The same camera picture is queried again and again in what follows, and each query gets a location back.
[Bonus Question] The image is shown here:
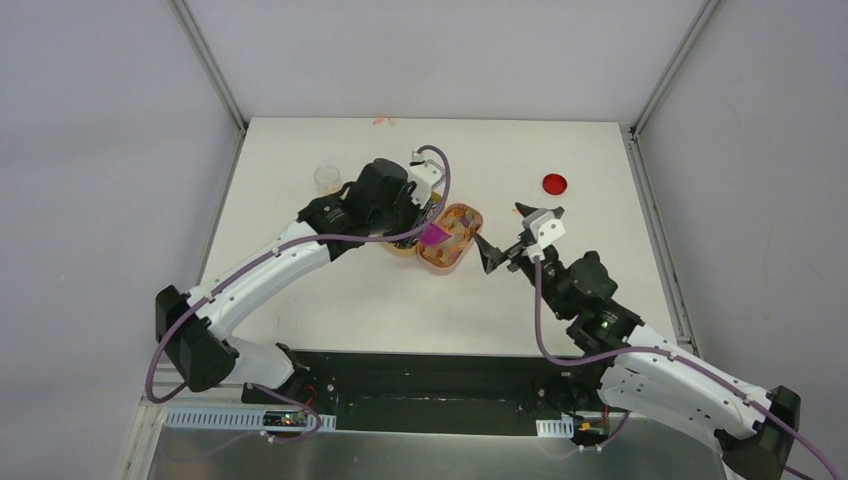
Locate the spilled candy at table edge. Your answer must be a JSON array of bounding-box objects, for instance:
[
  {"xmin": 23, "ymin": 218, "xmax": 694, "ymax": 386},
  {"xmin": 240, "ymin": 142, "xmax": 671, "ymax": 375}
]
[{"xmin": 372, "ymin": 117, "xmax": 396, "ymax": 127}]

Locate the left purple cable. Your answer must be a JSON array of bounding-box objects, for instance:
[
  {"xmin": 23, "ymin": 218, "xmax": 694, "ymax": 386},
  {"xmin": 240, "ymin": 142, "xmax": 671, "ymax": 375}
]
[{"xmin": 144, "ymin": 144, "xmax": 452, "ymax": 444}]

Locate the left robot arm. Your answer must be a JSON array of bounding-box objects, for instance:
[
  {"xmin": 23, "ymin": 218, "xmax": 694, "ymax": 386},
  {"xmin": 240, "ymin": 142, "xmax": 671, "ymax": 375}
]
[{"xmin": 155, "ymin": 152, "xmax": 448, "ymax": 405}]

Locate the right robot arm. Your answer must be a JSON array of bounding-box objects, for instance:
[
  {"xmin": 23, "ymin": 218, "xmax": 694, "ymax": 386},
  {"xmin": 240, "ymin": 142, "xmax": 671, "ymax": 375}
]
[{"xmin": 474, "ymin": 203, "xmax": 800, "ymax": 479}]

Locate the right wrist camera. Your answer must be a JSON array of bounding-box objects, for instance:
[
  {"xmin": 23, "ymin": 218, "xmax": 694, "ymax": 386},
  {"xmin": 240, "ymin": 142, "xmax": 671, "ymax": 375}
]
[{"xmin": 522, "ymin": 208, "xmax": 566, "ymax": 250}]

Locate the tray of popsicle candies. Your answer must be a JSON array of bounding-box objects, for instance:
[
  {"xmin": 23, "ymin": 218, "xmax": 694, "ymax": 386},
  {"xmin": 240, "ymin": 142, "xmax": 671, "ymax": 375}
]
[{"xmin": 416, "ymin": 203, "xmax": 484, "ymax": 275}]

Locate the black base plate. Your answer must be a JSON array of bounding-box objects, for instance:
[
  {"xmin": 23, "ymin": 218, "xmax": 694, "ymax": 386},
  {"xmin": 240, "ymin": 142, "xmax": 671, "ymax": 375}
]
[{"xmin": 241, "ymin": 350, "xmax": 606, "ymax": 436}]

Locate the magenta plastic scoop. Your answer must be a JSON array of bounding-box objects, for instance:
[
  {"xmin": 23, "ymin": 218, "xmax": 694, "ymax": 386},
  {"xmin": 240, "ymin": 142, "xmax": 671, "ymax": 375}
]
[{"xmin": 419, "ymin": 224, "xmax": 452, "ymax": 247}]

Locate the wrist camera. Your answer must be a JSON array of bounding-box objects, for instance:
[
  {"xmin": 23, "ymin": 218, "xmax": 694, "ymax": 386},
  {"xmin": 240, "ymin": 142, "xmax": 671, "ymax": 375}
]
[
  {"xmin": 522, "ymin": 208, "xmax": 566, "ymax": 250},
  {"xmin": 409, "ymin": 160, "xmax": 445, "ymax": 207}
]

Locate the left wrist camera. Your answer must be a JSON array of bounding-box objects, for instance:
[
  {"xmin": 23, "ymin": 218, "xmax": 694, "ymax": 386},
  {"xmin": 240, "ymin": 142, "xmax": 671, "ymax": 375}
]
[{"xmin": 409, "ymin": 160, "xmax": 445, "ymax": 207}]

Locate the clear plastic jar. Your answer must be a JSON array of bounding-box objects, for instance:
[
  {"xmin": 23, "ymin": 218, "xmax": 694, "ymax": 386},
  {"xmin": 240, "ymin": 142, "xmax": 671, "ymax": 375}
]
[{"xmin": 313, "ymin": 164, "xmax": 343, "ymax": 195}]

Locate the tray of lollipop candies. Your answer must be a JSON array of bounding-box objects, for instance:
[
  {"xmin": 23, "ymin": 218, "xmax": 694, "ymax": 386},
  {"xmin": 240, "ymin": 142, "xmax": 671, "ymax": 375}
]
[{"xmin": 382, "ymin": 192, "xmax": 443, "ymax": 257}]

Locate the red jar lid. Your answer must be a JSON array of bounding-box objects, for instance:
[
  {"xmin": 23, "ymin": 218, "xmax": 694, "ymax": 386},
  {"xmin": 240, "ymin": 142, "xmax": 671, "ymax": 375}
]
[{"xmin": 542, "ymin": 173, "xmax": 568, "ymax": 196}]

